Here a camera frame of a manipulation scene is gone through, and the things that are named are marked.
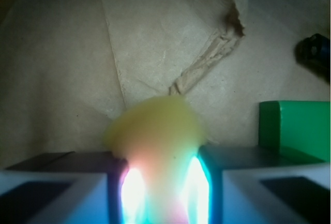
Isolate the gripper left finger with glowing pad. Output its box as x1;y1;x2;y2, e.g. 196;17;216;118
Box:
0;151;129;224

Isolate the dark navy rope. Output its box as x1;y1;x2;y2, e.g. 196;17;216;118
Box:
295;33;331;84

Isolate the yellow sponge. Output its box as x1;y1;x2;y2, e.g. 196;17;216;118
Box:
104;95;206;223

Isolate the brown paper bag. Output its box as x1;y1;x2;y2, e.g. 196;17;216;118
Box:
1;0;330;168

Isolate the green rectangular block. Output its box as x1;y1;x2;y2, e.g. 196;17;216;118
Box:
258;100;330;163

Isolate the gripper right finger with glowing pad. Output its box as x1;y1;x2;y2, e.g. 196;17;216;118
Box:
188;145;330;223

